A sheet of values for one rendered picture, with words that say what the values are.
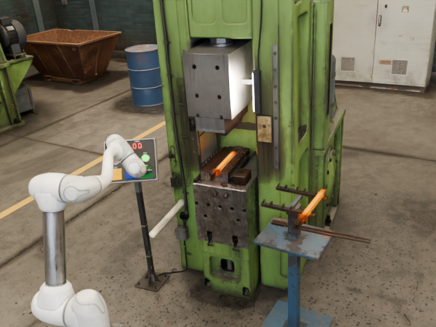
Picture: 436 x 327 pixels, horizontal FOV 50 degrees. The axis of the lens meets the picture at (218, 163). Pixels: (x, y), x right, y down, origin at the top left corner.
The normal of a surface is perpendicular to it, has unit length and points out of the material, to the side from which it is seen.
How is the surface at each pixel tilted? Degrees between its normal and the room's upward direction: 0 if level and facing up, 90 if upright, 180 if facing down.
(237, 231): 90
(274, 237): 0
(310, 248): 0
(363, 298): 0
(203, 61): 90
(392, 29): 90
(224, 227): 90
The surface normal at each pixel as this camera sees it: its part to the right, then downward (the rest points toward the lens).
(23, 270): -0.07, -0.90
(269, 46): -0.39, 0.42
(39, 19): 0.86, 0.17
